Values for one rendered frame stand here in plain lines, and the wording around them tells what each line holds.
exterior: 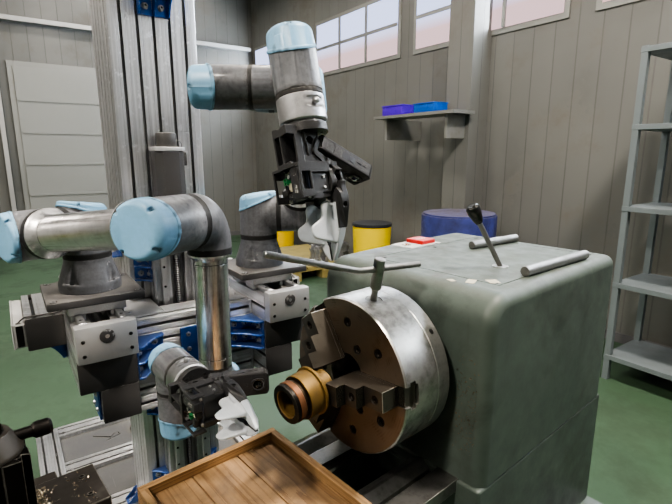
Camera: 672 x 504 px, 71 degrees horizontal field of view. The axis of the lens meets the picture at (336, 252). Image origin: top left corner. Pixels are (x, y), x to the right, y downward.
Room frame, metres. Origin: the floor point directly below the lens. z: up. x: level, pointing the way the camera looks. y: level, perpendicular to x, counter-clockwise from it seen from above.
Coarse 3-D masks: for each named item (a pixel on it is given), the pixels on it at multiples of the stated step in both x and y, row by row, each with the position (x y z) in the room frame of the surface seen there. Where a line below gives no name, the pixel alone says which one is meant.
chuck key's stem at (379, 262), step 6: (378, 258) 0.86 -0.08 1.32; (384, 258) 0.87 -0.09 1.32; (378, 264) 0.85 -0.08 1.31; (384, 264) 0.86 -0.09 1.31; (378, 270) 0.86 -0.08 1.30; (372, 276) 0.86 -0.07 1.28; (378, 276) 0.86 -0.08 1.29; (372, 282) 0.86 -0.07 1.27; (378, 282) 0.86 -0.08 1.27; (372, 288) 0.86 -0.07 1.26; (378, 288) 0.86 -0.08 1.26; (372, 294) 0.87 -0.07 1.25; (372, 300) 0.87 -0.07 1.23
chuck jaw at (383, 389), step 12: (360, 372) 0.83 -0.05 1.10; (336, 384) 0.78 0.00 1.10; (348, 384) 0.78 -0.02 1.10; (360, 384) 0.78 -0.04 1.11; (372, 384) 0.78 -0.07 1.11; (384, 384) 0.77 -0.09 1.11; (336, 396) 0.77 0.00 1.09; (348, 396) 0.78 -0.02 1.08; (360, 396) 0.77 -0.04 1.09; (372, 396) 0.76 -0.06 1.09; (384, 396) 0.74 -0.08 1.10; (396, 396) 0.76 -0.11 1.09; (408, 396) 0.76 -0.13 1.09; (372, 408) 0.76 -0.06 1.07; (384, 408) 0.74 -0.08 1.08
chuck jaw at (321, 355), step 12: (312, 312) 0.89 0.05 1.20; (324, 312) 0.91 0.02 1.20; (312, 324) 0.88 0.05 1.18; (324, 324) 0.89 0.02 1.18; (312, 336) 0.86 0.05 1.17; (324, 336) 0.87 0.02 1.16; (336, 336) 0.89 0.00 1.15; (312, 348) 0.85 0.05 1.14; (324, 348) 0.86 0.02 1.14; (336, 348) 0.87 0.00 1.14; (300, 360) 0.85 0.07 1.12; (312, 360) 0.83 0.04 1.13; (324, 360) 0.84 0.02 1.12; (336, 360) 0.85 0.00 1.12
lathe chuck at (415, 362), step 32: (352, 320) 0.86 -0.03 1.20; (384, 320) 0.82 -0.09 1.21; (416, 320) 0.85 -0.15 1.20; (352, 352) 0.85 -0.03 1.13; (384, 352) 0.79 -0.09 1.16; (416, 352) 0.80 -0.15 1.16; (416, 384) 0.78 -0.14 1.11; (352, 416) 0.85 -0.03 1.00; (384, 416) 0.79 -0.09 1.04; (416, 416) 0.77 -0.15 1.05; (352, 448) 0.85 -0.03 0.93; (384, 448) 0.79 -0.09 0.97
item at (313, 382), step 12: (300, 372) 0.80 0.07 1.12; (312, 372) 0.80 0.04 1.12; (324, 372) 0.82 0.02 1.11; (288, 384) 0.77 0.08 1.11; (300, 384) 0.78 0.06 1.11; (312, 384) 0.78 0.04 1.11; (324, 384) 0.78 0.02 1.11; (276, 396) 0.79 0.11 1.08; (288, 396) 0.81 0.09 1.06; (300, 396) 0.75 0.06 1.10; (312, 396) 0.76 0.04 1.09; (324, 396) 0.78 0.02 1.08; (288, 408) 0.80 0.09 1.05; (300, 408) 0.75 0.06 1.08; (312, 408) 0.76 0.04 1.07; (324, 408) 0.78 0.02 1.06; (288, 420) 0.77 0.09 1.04; (300, 420) 0.75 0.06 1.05
